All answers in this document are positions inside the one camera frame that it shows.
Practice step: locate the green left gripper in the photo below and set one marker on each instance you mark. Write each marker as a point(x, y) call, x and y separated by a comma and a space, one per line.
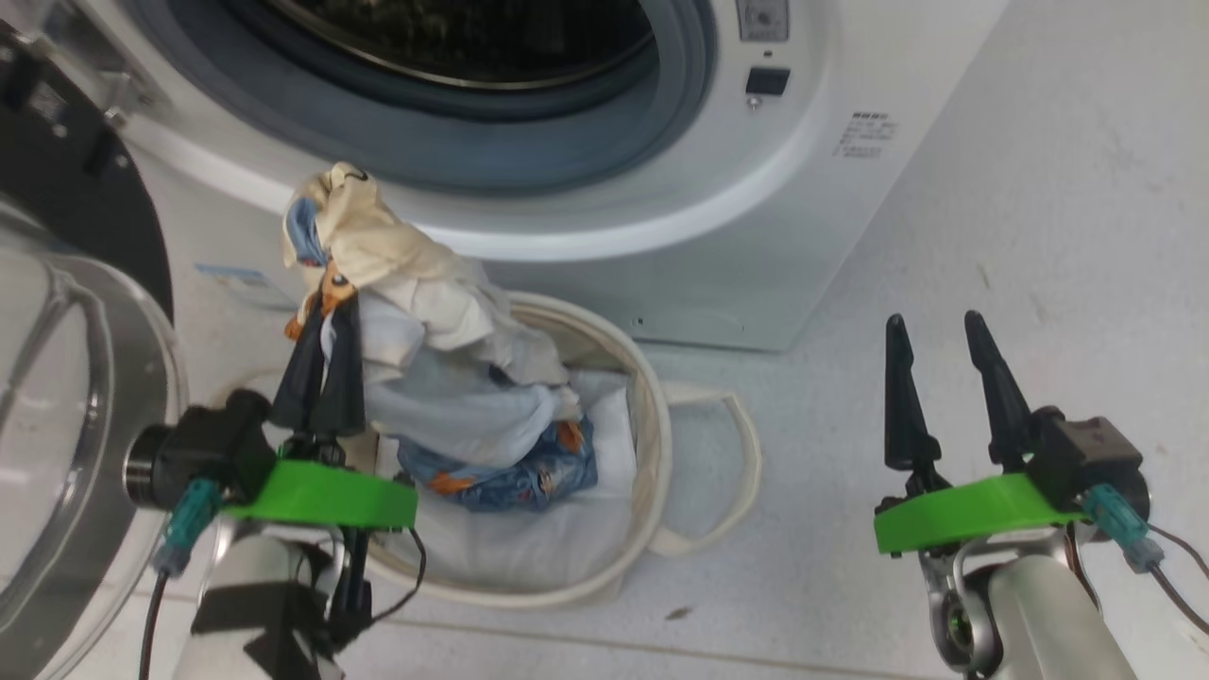
point(321, 496)

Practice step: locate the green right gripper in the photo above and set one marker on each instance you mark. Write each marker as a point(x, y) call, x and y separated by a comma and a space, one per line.
point(973, 510)

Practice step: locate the black door lock slot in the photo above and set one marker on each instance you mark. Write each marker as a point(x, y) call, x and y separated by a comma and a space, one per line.
point(767, 81)

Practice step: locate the cream and pale blue garment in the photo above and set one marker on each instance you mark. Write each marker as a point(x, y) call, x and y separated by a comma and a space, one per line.
point(416, 283)

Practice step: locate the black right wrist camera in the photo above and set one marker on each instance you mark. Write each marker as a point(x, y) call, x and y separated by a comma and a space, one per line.
point(1086, 453)

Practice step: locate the white padding bag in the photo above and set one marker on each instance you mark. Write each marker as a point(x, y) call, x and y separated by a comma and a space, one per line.
point(529, 548)

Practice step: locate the steel washer drum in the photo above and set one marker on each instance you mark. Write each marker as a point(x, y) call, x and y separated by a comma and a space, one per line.
point(472, 42)

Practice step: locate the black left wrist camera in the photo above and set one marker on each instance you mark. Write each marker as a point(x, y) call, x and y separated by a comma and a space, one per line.
point(217, 444)

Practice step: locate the cream canvas laundry basket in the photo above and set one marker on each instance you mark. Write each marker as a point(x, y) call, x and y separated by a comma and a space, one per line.
point(652, 425)

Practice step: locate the white washing machine body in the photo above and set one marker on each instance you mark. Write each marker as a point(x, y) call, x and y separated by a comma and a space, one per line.
point(756, 264)

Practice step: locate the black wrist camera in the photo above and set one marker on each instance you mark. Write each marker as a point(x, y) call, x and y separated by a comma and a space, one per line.
point(1086, 453)
point(217, 444)

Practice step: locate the blue denim garment orange trim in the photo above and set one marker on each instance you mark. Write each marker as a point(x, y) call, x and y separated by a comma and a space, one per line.
point(529, 482)

